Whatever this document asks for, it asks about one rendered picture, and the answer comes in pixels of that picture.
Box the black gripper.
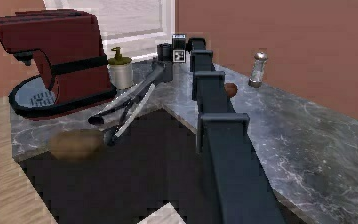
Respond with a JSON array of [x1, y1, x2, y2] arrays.
[[103, 42, 174, 147]]

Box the silver sink faucet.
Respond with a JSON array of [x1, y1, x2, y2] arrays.
[[87, 61, 165, 127]]

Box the grey soap dispenser bottle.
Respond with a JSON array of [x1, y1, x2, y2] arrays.
[[107, 46, 135, 91]]

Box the black sink basin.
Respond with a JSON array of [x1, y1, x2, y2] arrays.
[[18, 108, 221, 224]]

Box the brown potato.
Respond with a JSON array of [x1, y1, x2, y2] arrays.
[[48, 128, 105, 161]]

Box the dark red coffee machine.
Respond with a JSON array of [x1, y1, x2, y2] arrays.
[[0, 9, 119, 120]]

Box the white framed window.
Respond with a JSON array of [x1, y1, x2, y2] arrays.
[[42, 0, 177, 63]]

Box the small brown round thing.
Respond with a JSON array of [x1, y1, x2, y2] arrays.
[[224, 82, 239, 99]]

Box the glass pepper shaker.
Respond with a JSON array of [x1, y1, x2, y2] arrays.
[[247, 50, 269, 89]]

